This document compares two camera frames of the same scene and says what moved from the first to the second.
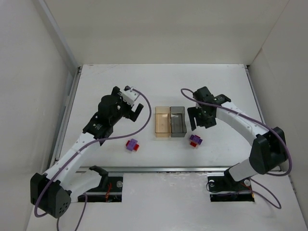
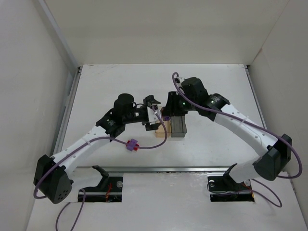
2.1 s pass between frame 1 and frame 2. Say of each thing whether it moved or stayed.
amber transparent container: stayed
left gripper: moved
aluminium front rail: stayed
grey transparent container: stayed
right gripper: moved
